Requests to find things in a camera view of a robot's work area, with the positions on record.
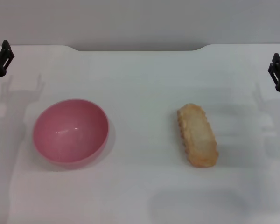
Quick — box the long golden bread loaf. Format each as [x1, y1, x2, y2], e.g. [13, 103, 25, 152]
[176, 103, 219, 168]

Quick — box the pink plastic bowl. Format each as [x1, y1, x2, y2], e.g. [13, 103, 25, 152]
[32, 98, 111, 170]

